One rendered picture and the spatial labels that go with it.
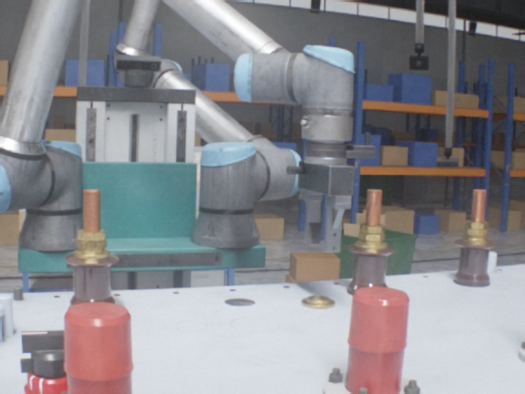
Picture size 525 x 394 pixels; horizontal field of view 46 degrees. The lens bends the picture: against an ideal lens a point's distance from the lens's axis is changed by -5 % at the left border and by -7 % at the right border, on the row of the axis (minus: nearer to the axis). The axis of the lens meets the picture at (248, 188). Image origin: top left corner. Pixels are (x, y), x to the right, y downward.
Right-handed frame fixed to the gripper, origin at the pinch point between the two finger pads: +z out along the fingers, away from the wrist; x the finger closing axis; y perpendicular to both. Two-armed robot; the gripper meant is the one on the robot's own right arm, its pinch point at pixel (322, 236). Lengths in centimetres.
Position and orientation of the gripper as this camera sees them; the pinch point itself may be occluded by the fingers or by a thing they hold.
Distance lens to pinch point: 118.7
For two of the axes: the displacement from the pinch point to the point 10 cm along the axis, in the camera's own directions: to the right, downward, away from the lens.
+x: 3.4, 1.0, -9.4
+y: -9.4, 0.0, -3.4
